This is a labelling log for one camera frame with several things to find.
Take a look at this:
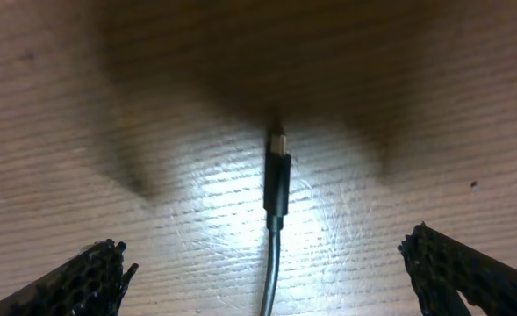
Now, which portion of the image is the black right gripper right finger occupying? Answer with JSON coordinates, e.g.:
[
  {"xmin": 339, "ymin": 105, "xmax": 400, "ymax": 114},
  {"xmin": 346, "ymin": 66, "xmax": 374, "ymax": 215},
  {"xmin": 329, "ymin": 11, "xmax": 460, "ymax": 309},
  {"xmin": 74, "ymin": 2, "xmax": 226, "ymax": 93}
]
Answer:
[{"xmin": 398, "ymin": 223, "xmax": 517, "ymax": 316}]

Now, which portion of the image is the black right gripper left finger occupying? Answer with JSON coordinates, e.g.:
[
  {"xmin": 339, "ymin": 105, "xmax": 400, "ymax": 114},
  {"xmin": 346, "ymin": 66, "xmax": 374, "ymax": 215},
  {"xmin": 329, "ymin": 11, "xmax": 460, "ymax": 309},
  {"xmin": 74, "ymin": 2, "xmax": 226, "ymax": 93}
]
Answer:
[{"xmin": 0, "ymin": 239, "xmax": 139, "ymax": 316}]

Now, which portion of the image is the black charger cable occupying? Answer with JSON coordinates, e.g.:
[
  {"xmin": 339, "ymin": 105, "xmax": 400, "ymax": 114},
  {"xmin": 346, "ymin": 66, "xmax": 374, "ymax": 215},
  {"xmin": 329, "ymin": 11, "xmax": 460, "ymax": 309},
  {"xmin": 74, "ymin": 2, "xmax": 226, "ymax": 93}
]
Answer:
[{"xmin": 259, "ymin": 125, "xmax": 293, "ymax": 316}]

